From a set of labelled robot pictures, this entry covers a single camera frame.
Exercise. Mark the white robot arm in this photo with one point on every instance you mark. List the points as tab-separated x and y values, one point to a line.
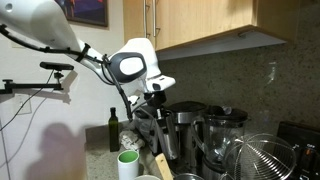
40	20

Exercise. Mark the grey ceramic bowl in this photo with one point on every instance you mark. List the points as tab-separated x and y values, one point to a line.
146	177

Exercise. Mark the wooden wall cabinet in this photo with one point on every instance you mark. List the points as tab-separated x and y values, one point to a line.
200	16

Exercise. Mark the framed wall picture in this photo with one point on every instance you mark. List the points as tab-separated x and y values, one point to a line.
86	11

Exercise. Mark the dark green glass bottle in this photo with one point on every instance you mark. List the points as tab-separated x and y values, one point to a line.
114	133

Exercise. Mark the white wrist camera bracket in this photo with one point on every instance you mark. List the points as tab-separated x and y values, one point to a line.
134	100

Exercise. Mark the white mug green interior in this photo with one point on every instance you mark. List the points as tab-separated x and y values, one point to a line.
128	165

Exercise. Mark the wooden spatula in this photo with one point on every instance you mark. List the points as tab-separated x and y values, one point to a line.
164	166

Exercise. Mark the steel black coffee maker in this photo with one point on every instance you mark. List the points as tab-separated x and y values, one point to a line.
188	126

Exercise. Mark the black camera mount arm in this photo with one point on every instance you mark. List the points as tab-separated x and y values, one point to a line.
30	86

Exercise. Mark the white wall outlet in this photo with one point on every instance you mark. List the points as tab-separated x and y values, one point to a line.
24	106

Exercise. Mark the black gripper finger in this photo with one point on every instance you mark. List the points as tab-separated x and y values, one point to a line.
168	121
155	141

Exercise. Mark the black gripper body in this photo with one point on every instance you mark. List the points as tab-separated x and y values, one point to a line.
148	118

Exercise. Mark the glass jar blender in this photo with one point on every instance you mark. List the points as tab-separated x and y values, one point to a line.
223	136

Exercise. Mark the silver steel bottle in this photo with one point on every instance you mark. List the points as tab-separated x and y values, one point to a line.
171	143

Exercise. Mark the white crumpled cloth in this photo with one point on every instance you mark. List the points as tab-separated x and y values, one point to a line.
131	140

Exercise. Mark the black stereo camera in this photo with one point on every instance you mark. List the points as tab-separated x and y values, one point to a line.
56	66

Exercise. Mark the black silver toaster oven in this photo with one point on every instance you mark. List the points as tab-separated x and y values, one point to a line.
305	150

